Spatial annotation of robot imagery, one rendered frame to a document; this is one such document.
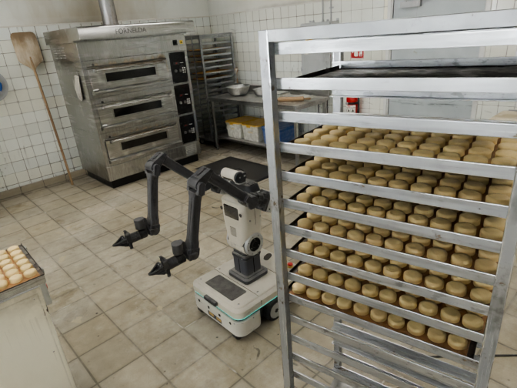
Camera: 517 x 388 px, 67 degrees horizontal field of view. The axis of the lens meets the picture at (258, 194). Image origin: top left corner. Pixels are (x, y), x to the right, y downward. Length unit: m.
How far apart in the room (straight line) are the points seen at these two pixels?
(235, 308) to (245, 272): 0.28
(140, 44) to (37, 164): 2.22
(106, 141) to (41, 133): 1.13
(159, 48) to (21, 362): 4.39
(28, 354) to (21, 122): 4.33
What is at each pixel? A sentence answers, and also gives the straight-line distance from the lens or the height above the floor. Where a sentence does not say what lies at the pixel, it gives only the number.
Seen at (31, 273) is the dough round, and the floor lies 0.92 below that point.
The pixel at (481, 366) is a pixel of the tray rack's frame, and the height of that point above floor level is 0.99.
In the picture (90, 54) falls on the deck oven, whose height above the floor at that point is 1.71.
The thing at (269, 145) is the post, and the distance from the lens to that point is 1.12.
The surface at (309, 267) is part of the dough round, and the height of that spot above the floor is 1.06.
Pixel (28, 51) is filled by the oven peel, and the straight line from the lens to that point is 6.08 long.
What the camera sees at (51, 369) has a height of 0.39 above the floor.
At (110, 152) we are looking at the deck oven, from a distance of 5.41.
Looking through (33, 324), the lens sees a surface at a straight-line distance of 2.12.
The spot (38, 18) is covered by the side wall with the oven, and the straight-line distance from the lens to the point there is 6.21.
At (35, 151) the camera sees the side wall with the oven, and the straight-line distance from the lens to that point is 6.21.
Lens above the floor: 1.82
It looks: 23 degrees down
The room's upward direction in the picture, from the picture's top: 5 degrees counter-clockwise
